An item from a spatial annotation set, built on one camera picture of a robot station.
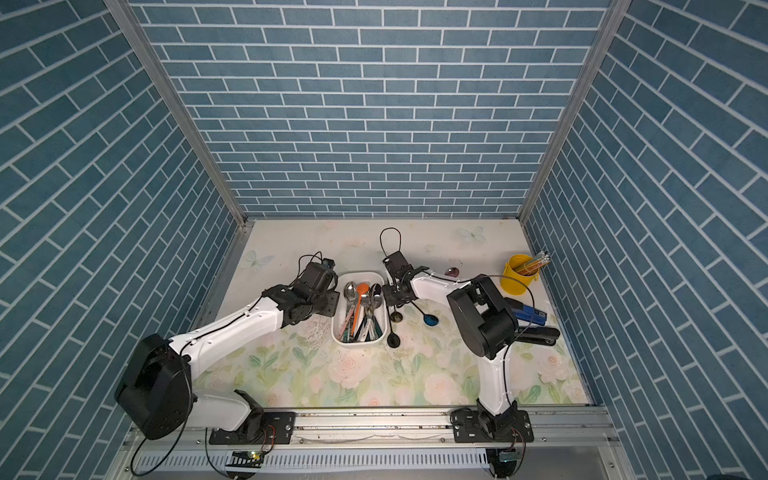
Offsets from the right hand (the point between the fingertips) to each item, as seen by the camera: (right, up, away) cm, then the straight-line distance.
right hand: (393, 296), depth 99 cm
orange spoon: (-10, +2, -3) cm, 11 cm away
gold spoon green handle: (+1, -5, -8) cm, 10 cm away
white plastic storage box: (-17, -7, -7) cm, 20 cm away
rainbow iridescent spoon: (+21, +7, +4) cm, 23 cm away
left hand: (-16, +1, -12) cm, 20 cm away
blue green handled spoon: (+11, -6, -6) cm, 14 cm away
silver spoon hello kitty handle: (-5, -1, -5) cm, 7 cm away
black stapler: (+45, -10, -12) cm, 48 cm away
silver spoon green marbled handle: (-14, +1, -3) cm, 14 cm away
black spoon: (0, -11, -10) cm, 15 cm away
